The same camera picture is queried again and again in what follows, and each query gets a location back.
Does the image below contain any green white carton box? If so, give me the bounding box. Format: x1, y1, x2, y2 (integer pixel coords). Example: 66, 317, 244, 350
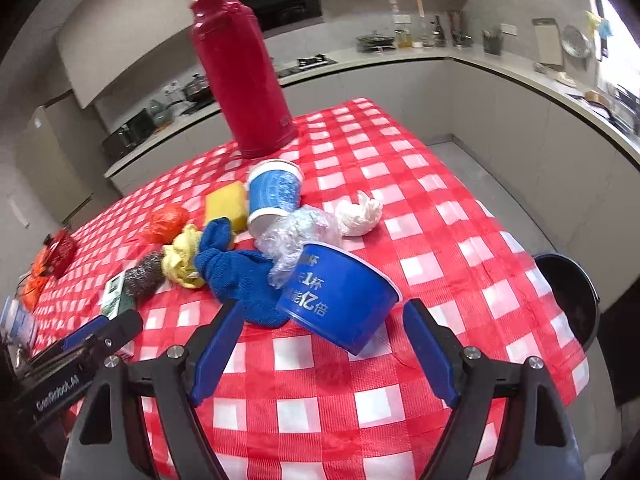
100, 272, 136, 320

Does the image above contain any steel wool scrubber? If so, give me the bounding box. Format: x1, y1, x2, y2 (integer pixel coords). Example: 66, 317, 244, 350
124, 250, 165, 300

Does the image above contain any yellow cloth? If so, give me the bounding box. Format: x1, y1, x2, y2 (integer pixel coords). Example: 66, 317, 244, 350
160, 223, 205, 289

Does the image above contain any orange plastic bag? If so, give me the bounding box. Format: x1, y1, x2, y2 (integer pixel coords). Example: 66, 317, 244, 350
140, 204, 190, 245

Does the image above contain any blue microfiber cloth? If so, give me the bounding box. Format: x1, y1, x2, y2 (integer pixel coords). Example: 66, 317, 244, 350
193, 217, 288, 330

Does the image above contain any blue paper bowl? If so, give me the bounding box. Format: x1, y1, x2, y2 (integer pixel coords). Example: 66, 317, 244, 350
277, 242, 402, 356

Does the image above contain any yellow sponge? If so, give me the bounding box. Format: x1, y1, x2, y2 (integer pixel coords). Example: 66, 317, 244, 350
204, 181, 248, 234

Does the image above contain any white tissue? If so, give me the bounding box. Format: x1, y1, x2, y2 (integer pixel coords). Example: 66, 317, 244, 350
334, 191, 383, 237

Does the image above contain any clear plastic bag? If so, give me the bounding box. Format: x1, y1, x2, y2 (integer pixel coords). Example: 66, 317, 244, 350
255, 205, 342, 289

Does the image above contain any blue patterned paper cup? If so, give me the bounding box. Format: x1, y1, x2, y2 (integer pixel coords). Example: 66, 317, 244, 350
247, 158, 304, 240

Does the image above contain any black trash bin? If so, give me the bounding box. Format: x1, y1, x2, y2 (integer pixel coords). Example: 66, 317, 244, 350
534, 252, 601, 352

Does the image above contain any kitchen counter with cabinets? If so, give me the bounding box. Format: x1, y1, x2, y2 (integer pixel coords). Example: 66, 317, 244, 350
103, 44, 640, 311

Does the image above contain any white blue jar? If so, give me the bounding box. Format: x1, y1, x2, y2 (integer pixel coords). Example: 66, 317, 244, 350
0, 297, 37, 350

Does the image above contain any red checkered tablecloth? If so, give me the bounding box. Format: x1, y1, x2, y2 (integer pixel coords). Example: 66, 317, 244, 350
61, 98, 589, 479

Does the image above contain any beige refrigerator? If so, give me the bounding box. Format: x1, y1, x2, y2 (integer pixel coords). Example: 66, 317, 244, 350
15, 90, 122, 229

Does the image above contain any black microwave oven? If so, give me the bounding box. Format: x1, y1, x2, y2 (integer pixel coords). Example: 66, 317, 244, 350
102, 110, 156, 162

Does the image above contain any green ceramic vase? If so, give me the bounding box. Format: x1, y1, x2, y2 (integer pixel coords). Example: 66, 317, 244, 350
148, 100, 172, 128

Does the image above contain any red thermos flask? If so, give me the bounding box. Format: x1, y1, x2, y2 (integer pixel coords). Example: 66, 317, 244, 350
191, 0, 297, 159

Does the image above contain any gas stove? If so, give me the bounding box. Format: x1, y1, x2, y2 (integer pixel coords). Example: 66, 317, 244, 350
276, 53, 336, 78

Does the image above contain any utensil holder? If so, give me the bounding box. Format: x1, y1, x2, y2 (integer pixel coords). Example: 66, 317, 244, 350
482, 27, 503, 56

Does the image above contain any white cutting board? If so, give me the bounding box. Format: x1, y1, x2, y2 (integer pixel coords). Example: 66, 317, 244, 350
532, 18, 564, 70

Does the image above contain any dish rack with pan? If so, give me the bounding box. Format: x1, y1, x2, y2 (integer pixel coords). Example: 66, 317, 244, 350
356, 32, 396, 53

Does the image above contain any metal strainer plate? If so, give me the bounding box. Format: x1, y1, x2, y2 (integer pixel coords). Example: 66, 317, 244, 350
561, 25, 591, 60

